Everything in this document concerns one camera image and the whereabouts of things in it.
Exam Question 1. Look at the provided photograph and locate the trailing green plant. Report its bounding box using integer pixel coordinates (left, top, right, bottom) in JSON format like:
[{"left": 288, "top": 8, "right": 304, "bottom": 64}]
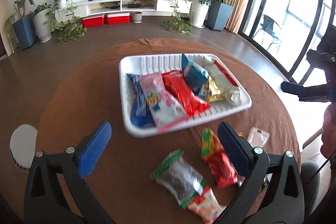
[{"left": 47, "top": 0, "right": 87, "bottom": 44}]

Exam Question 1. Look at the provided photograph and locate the red storage box left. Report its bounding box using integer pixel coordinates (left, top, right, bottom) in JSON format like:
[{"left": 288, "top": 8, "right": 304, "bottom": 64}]
[{"left": 82, "top": 14, "right": 105, "bottom": 28}]

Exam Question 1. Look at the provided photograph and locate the white plastic tray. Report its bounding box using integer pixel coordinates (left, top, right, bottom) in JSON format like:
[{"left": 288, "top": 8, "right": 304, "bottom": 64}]
[{"left": 119, "top": 53, "right": 252, "bottom": 138}]

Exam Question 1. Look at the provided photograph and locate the small beige pot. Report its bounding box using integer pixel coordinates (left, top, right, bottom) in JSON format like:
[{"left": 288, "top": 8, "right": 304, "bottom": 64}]
[{"left": 131, "top": 11, "right": 142, "bottom": 23}]

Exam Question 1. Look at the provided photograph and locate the red storage box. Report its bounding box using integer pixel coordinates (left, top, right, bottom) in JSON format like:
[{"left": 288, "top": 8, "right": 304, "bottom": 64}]
[
  {"left": 82, "top": 14, "right": 105, "bottom": 28},
  {"left": 105, "top": 12, "right": 130, "bottom": 25}
]

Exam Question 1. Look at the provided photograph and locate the blue-grey square planter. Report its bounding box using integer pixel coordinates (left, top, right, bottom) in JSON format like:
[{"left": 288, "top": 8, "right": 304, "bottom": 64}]
[{"left": 206, "top": 0, "right": 234, "bottom": 32}]

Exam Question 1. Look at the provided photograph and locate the person's right hand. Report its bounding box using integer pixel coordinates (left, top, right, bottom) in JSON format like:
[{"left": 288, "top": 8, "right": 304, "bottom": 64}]
[{"left": 321, "top": 103, "right": 336, "bottom": 158}]

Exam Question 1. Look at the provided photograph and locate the white ribbed pot at left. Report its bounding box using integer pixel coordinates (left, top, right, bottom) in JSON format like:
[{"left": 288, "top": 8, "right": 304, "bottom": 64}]
[{"left": 33, "top": 9, "right": 52, "bottom": 43}]

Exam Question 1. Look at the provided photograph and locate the blue roll cake packet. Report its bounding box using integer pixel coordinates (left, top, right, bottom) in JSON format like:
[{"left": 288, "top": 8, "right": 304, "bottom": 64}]
[{"left": 127, "top": 74, "right": 155, "bottom": 128}]

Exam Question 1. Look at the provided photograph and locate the small red snack packet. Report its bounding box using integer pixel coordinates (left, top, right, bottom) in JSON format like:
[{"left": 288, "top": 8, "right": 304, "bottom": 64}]
[{"left": 207, "top": 152, "right": 238, "bottom": 189}]

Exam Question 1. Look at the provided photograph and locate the red white fruit packet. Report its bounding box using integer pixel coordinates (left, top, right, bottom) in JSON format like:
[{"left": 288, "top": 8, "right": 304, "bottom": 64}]
[{"left": 187, "top": 186, "right": 226, "bottom": 223}]

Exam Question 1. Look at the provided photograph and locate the pink cartoon snack packet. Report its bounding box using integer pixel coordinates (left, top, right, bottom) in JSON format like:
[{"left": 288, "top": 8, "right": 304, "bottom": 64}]
[{"left": 138, "top": 73, "right": 189, "bottom": 133}]

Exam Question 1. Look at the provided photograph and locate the white red snack packet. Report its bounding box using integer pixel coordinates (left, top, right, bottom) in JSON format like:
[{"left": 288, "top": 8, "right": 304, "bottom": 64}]
[{"left": 202, "top": 56, "right": 241, "bottom": 105}]

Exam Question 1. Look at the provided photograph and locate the orange green snack packet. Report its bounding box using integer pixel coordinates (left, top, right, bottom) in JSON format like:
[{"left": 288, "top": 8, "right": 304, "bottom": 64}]
[{"left": 200, "top": 127, "right": 244, "bottom": 162}]

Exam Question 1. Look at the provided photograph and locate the gold snack packet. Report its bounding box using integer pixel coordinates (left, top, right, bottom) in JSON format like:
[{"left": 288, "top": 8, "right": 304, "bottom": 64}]
[{"left": 206, "top": 76, "right": 226, "bottom": 102}]

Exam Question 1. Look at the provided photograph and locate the white ribbed plant pot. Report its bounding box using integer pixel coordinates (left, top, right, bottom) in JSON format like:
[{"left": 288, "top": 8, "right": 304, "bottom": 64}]
[{"left": 190, "top": 2, "right": 209, "bottom": 29}]

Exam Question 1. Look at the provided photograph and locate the red storage box right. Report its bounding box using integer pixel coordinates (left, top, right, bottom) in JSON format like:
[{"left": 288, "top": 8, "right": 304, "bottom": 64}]
[{"left": 105, "top": 12, "right": 130, "bottom": 25}]

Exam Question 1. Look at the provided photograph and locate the white tv cabinet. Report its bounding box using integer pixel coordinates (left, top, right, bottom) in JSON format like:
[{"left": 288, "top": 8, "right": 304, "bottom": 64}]
[{"left": 53, "top": 0, "right": 194, "bottom": 21}]

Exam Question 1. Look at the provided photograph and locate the balcony chair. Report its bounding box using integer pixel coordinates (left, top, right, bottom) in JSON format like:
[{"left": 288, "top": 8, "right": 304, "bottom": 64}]
[{"left": 252, "top": 14, "right": 282, "bottom": 52}]

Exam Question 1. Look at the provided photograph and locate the clear pinkish snack packet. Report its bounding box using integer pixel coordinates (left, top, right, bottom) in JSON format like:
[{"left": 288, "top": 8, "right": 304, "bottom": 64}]
[{"left": 247, "top": 127, "right": 270, "bottom": 148}]

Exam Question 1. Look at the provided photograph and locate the large red snack packet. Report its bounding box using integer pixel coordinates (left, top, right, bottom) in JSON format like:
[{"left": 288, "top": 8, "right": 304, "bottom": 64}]
[{"left": 162, "top": 71, "right": 211, "bottom": 117}]

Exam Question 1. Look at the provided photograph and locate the green-edged seed packet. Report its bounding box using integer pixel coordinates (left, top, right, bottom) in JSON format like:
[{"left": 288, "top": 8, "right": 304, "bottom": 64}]
[{"left": 150, "top": 150, "right": 206, "bottom": 209}]

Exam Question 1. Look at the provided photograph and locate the black cable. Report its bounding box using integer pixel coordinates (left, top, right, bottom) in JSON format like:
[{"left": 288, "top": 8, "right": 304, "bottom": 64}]
[{"left": 301, "top": 152, "right": 336, "bottom": 185}]

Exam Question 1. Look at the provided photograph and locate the teal snack packet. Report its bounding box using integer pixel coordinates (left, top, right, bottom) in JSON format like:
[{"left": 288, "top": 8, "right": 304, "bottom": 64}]
[{"left": 181, "top": 54, "right": 209, "bottom": 101}]

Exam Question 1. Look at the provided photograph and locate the blue planter at left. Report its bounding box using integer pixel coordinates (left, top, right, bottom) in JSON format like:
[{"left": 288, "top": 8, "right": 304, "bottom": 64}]
[{"left": 12, "top": 14, "right": 36, "bottom": 50}]

